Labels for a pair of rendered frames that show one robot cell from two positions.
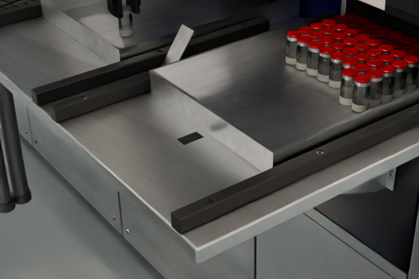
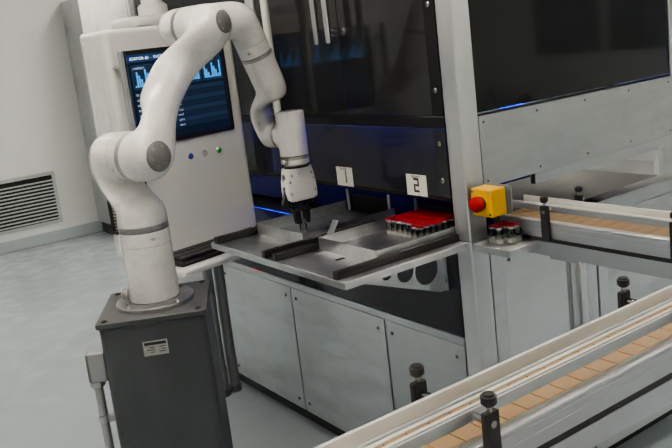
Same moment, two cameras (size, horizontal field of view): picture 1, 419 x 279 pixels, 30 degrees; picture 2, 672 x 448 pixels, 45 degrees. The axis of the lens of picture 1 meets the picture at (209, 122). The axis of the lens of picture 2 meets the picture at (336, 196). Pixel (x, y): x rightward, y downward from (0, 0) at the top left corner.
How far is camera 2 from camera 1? 123 cm
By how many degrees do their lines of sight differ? 20
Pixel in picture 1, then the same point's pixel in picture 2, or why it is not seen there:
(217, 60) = (351, 234)
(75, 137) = (285, 264)
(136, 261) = (316, 430)
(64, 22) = (271, 231)
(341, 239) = (432, 334)
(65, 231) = (264, 420)
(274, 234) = (398, 351)
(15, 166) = (231, 362)
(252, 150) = (368, 254)
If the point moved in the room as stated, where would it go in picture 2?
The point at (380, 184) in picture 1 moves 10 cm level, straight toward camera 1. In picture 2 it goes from (441, 287) to (436, 299)
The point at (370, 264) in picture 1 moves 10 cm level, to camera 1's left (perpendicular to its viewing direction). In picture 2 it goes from (447, 342) to (412, 346)
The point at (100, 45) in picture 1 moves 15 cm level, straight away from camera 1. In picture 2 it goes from (292, 235) to (287, 224)
